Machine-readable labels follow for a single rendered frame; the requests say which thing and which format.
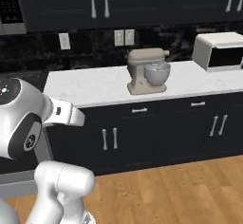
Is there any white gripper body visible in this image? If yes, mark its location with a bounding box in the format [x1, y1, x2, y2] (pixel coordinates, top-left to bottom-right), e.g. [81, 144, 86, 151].
[68, 103, 86, 128]

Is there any white toaster oven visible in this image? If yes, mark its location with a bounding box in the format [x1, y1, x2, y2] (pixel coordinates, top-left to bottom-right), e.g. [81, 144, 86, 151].
[192, 31, 243, 73]

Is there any dark base cupboard door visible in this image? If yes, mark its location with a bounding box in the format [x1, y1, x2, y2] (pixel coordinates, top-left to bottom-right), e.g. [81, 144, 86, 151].
[46, 120, 111, 176]
[109, 115, 169, 172]
[216, 103, 243, 158]
[167, 108, 218, 165]

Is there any dark drawer front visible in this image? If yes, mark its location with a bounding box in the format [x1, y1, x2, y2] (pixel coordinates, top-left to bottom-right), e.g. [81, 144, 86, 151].
[161, 92, 243, 117]
[74, 102, 163, 123]

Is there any beige stand mixer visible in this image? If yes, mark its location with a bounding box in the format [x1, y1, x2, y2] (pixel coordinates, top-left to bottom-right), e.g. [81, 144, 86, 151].
[126, 47, 172, 96]

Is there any grey mixer bowl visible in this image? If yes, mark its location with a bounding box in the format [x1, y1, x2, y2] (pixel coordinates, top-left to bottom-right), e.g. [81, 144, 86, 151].
[143, 62, 172, 87]

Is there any black and grey range hood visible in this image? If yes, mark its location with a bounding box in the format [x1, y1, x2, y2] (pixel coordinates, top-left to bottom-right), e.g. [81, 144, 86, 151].
[0, 0, 28, 36]

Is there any silver base cupboard handle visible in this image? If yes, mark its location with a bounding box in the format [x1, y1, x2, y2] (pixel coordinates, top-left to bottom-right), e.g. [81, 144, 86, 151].
[101, 128, 109, 151]
[217, 114, 229, 137]
[112, 126, 120, 150]
[209, 115, 219, 138]

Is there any silver drawer handle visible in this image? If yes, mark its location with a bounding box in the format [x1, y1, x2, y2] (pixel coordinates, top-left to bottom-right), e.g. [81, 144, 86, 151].
[190, 101, 207, 108]
[131, 106, 149, 114]

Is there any white wall outlet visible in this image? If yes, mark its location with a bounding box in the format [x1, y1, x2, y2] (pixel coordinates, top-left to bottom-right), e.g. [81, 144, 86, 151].
[58, 32, 72, 51]
[114, 29, 125, 47]
[124, 28, 136, 47]

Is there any dark wall cupboard door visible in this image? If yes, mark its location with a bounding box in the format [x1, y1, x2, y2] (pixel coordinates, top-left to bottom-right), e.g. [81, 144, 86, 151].
[99, 0, 174, 29]
[13, 0, 101, 33]
[235, 0, 243, 25]
[172, 0, 237, 27]

